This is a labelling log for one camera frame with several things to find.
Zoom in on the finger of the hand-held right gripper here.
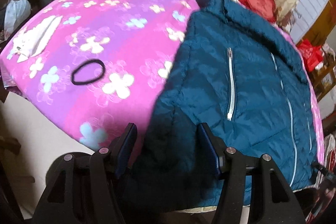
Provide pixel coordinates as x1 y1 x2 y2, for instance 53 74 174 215
312 164 332 178

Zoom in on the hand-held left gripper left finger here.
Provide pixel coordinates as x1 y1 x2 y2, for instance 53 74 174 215
31 123 138 224

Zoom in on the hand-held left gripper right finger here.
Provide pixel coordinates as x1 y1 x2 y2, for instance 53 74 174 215
198 123 306 224

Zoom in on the teal puffer jacket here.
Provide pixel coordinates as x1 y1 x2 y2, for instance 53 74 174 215
123 0 319 214

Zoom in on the wooden shelf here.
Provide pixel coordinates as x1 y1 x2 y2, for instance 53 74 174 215
307 43 336 101

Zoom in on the red gift bag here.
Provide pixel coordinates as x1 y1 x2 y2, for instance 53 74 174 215
298 39 323 72

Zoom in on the pink floral bedsheet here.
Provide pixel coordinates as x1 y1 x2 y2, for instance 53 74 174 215
0 0 324 161

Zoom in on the red heart-shaped pillow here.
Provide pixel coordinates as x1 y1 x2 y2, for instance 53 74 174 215
235 0 279 24

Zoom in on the white plastic bag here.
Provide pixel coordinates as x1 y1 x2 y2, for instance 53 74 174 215
4 0 32 33

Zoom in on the black hair tie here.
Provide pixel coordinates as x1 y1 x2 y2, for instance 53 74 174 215
71 59 105 86

